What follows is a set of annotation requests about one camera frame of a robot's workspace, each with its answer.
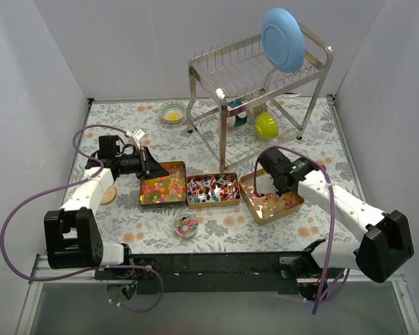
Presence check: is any tin of gummy candies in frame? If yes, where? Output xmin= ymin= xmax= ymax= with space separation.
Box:
xmin=139 ymin=161 xmax=187 ymax=208

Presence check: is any round wooden jar lid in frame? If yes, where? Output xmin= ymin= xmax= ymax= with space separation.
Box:
xmin=100 ymin=186 xmax=117 ymax=205

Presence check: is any tin of popsicle candies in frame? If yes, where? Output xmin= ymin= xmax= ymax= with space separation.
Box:
xmin=240 ymin=173 xmax=304 ymax=226

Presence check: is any clear plastic jar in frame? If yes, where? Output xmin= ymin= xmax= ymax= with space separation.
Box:
xmin=173 ymin=211 xmax=199 ymax=239

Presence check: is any tin of lollipops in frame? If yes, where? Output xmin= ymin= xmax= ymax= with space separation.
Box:
xmin=186 ymin=172 xmax=241 ymax=209

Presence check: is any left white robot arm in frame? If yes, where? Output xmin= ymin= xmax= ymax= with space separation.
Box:
xmin=44 ymin=130 xmax=169 ymax=279

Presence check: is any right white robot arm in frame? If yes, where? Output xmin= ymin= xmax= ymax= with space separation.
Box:
xmin=253 ymin=146 xmax=414 ymax=283

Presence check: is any lime green bowl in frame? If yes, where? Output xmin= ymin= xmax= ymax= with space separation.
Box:
xmin=254 ymin=112 xmax=279 ymax=140

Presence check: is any patterned small bowl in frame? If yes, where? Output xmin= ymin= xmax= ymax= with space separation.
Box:
xmin=159 ymin=100 xmax=186 ymax=124

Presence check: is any patterned cup in rack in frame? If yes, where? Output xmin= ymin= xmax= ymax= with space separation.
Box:
xmin=251 ymin=89 xmax=268 ymax=116

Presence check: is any teal white bowl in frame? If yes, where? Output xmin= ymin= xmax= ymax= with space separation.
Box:
xmin=227 ymin=98 xmax=248 ymax=128

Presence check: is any steel dish rack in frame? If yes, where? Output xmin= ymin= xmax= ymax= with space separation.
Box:
xmin=186 ymin=25 xmax=333 ymax=172

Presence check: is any blue plate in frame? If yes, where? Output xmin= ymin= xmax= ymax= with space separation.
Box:
xmin=260 ymin=8 xmax=305 ymax=73

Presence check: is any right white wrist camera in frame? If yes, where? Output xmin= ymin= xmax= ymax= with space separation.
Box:
xmin=256 ymin=174 xmax=277 ymax=195

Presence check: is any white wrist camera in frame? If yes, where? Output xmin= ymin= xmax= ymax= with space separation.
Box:
xmin=256 ymin=174 xmax=277 ymax=195
xmin=130 ymin=129 xmax=146 ymax=149

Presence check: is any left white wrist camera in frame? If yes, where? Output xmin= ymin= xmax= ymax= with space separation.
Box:
xmin=130 ymin=129 xmax=146 ymax=149

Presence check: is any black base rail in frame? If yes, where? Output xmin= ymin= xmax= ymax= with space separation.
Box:
xmin=94 ymin=251 xmax=343 ymax=293

